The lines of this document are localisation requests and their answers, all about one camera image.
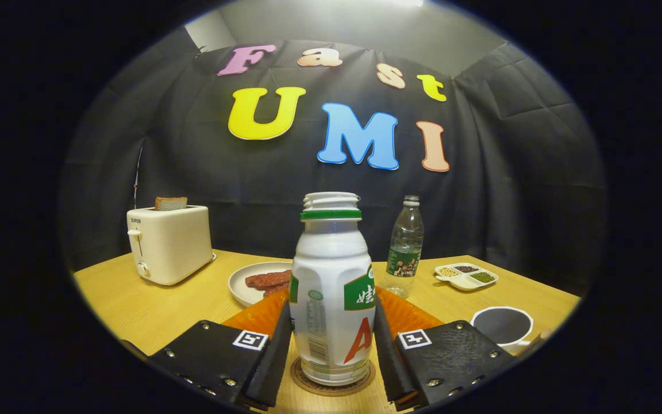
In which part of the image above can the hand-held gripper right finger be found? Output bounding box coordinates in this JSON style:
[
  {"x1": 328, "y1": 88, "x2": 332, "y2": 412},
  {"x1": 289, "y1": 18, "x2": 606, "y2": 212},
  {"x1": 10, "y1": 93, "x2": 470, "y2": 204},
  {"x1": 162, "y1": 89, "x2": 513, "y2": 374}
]
[{"x1": 374, "y1": 287, "x2": 518, "y2": 412}]

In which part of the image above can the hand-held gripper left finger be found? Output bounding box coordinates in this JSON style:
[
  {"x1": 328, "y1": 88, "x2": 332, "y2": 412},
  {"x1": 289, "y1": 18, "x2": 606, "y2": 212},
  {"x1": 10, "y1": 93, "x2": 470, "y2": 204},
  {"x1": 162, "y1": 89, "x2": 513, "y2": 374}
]
[{"x1": 146, "y1": 287, "x2": 292, "y2": 412}]

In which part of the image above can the round cork coaster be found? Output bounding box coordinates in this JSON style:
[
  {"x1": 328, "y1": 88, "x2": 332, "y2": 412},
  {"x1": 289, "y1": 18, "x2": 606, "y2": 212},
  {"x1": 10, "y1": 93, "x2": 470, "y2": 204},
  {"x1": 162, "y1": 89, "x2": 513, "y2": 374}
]
[{"x1": 290, "y1": 356, "x2": 376, "y2": 397}]

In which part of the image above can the white juice bottle green label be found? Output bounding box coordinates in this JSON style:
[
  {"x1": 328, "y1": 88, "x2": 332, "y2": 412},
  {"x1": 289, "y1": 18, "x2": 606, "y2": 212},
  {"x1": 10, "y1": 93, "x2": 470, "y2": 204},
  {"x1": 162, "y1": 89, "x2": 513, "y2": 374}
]
[{"x1": 288, "y1": 191, "x2": 378, "y2": 387}]

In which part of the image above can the white cup with wooden handle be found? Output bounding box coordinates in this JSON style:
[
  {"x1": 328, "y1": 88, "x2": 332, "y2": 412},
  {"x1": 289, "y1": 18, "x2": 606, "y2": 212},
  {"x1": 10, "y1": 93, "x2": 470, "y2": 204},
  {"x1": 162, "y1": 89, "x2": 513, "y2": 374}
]
[{"x1": 470, "y1": 306, "x2": 553, "y2": 354}]

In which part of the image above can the clear plastic water bottle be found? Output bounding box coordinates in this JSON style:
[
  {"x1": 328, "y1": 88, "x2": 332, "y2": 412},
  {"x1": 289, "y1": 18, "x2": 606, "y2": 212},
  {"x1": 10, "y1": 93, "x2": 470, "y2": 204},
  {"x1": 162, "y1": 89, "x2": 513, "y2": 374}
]
[{"x1": 384, "y1": 195, "x2": 425, "y2": 298}]

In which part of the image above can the white round plate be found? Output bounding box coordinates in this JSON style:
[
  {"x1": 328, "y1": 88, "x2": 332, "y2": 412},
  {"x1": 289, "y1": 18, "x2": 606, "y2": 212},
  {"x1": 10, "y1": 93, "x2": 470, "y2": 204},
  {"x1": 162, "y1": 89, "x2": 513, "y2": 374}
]
[{"x1": 228, "y1": 262, "x2": 294, "y2": 307}]

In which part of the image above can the white divided tray with grains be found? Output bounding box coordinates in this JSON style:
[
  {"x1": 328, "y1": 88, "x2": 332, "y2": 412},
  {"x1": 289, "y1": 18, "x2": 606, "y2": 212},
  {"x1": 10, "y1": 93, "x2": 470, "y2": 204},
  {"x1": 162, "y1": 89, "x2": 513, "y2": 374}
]
[{"x1": 434, "y1": 263, "x2": 499, "y2": 292}]

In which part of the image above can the wooden table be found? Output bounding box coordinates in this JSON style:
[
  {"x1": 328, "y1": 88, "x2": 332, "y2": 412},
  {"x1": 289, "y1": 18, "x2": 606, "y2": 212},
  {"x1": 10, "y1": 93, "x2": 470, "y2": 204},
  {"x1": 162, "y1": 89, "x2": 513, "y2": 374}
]
[{"x1": 72, "y1": 248, "x2": 582, "y2": 414}]

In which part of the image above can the white toaster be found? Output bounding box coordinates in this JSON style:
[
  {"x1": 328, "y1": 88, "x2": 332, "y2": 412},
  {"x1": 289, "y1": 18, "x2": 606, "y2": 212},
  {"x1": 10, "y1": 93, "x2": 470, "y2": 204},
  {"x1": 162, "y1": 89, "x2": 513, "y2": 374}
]
[{"x1": 126, "y1": 205, "x2": 217, "y2": 286}]

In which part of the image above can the black backdrop cloth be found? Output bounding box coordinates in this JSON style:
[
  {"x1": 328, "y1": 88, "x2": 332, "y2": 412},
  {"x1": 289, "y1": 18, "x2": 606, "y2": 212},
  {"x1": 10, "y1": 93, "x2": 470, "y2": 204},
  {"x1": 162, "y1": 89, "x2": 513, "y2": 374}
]
[{"x1": 61, "y1": 26, "x2": 607, "y2": 297}]

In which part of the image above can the thin dark cable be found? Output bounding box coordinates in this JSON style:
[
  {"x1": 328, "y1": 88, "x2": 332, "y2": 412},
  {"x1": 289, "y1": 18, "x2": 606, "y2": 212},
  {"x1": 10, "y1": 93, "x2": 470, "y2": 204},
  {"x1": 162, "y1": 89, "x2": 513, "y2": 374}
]
[{"x1": 133, "y1": 147, "x2": 144, "y2": 210}]

